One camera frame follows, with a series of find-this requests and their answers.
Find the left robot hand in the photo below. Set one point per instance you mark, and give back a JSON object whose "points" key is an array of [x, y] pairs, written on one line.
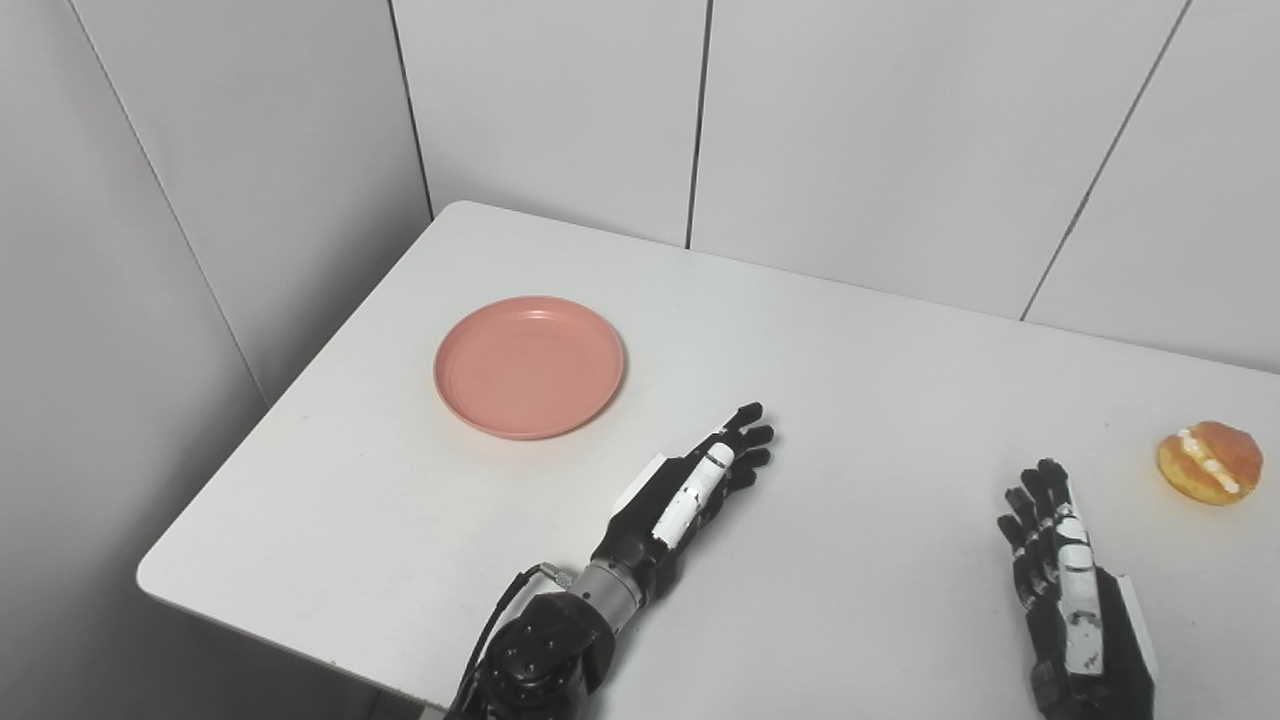
{"points": [[665, 520]]}

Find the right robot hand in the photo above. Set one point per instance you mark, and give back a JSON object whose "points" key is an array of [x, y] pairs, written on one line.
{"points": [[1075, 610]]}

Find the cream puff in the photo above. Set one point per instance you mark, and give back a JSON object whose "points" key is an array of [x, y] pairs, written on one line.
{"points": [[1209, 462]]}

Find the pink plate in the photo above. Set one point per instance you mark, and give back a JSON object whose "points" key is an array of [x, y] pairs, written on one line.
{"points": [[529, 367]]}

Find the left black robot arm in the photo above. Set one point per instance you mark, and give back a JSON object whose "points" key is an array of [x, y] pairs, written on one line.
{"points": [[555, 640]]}

